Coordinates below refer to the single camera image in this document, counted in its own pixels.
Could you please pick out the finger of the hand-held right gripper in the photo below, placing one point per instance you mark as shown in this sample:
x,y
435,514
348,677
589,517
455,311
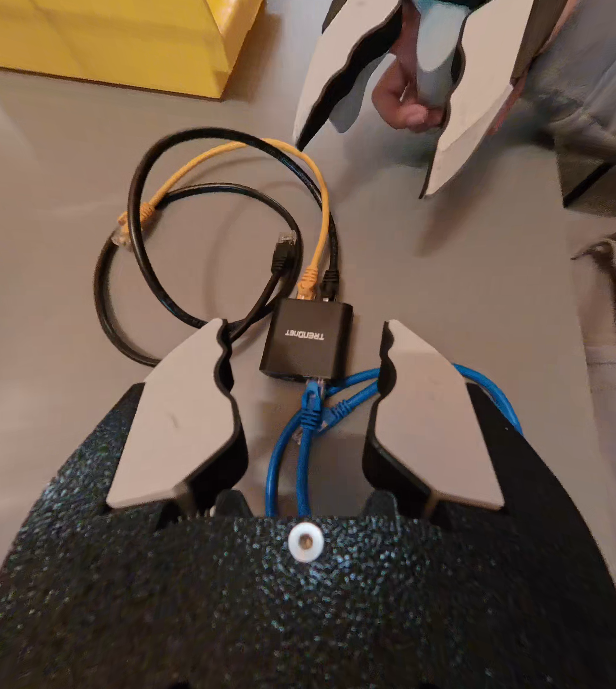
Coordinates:
x,y
491,80
335,59

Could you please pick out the yellow plastic bin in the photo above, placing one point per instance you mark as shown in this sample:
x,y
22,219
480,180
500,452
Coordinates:
x,y
98,37

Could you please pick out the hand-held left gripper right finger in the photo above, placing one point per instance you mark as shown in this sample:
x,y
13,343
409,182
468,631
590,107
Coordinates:
x,y
432,420

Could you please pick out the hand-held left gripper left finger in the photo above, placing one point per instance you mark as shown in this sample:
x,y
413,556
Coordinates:
x,y
179,420

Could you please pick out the black network adapter box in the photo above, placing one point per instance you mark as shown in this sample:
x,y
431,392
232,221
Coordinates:
x,y
308,339

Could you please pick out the person's right forearm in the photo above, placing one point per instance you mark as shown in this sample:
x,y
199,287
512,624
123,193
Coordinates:
x,y
599,64

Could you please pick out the person's right hand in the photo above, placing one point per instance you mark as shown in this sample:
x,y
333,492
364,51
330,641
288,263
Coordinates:
x,y
402,107

